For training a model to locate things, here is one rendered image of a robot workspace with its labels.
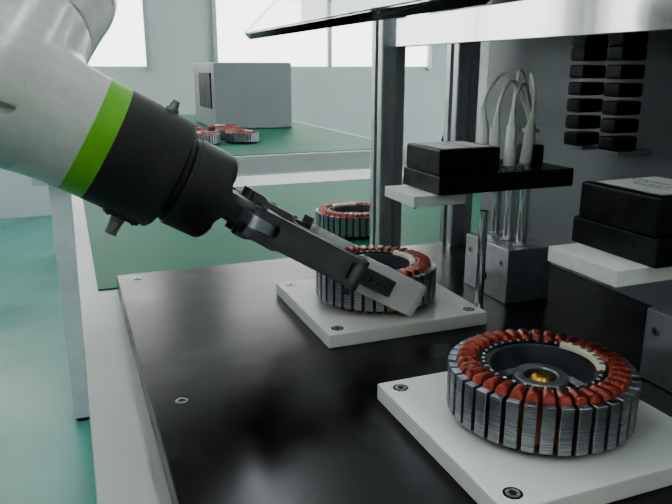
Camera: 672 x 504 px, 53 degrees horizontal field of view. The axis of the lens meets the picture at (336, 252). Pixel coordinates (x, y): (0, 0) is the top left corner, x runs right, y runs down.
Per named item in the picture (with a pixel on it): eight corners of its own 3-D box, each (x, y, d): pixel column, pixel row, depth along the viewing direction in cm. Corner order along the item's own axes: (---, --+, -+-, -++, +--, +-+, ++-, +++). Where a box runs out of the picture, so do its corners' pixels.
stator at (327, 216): (403, 235, 100) (403, 210, 99) (334, 243, 96) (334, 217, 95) (367, 220, 110) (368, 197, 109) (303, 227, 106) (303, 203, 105)
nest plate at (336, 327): (328, 349, 55) (328, 334, 55) (276, 293, 68) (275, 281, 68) (487, 324, 60) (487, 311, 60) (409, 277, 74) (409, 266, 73)
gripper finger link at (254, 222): (240, 193, 57) (218, 185, 51) (293, 221, 56) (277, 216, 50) (227, 218, 57) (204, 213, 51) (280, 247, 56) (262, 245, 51)
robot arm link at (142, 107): (144, 80, 48) (132, 78, 56) (70, 228, 48) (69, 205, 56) (220, 122, 50) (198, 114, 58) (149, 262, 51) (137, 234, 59)
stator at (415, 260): (341, 323, 57) (341, 281, 56) (300, 285, 67) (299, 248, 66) (457, 307, 61) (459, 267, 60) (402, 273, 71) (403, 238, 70)
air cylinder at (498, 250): (504, 305, 65) (508, 249, 64) (462, 282, 72) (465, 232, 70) (547, 298, 67) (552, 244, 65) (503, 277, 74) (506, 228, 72)
